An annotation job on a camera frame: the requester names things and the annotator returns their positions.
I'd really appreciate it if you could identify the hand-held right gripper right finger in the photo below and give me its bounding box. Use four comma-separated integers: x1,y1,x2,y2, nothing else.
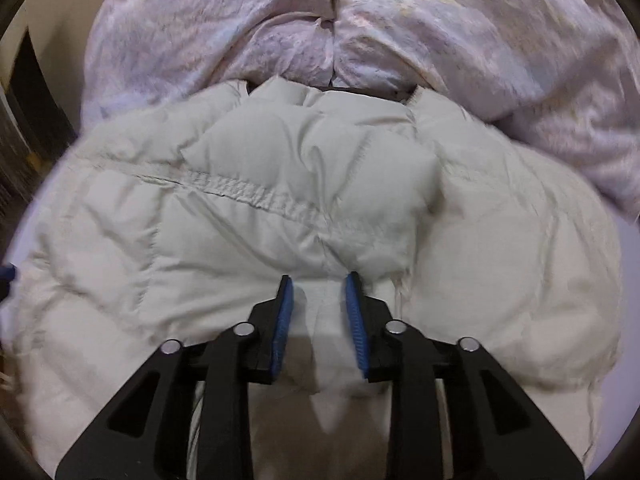
344,271,587,480

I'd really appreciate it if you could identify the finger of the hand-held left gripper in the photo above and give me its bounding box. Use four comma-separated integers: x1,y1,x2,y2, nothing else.
0,263,19,307

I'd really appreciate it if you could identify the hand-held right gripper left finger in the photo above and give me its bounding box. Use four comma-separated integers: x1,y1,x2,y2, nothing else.
55,274,294,480

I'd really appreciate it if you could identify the cream puffer jacket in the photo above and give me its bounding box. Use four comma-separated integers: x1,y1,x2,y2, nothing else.
9,75,627,480

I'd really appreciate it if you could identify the dark wooden furniture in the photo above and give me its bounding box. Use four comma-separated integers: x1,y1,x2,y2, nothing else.
0,25,79,207

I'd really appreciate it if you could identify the lilac bed sheet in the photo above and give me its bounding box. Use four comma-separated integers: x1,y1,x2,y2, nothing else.
0,195,640,466

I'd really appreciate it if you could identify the lilac patterned duvet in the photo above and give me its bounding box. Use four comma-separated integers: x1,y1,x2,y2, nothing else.
77,0,640,221

